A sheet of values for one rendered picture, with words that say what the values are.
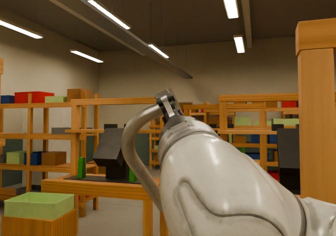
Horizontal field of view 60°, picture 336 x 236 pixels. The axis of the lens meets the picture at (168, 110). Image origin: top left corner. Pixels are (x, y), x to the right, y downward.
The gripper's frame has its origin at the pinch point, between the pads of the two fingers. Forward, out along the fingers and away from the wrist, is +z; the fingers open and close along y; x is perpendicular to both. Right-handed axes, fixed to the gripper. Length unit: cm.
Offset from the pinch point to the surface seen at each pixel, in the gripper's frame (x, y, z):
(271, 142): -200, -369, 555
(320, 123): -40, -30, 17
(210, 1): -212, -15, 674
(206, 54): -225, -195, 1001
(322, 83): -45, -20, 21
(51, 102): 183, -51, 486
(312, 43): -48, -9, 26
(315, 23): -52, -4, 27
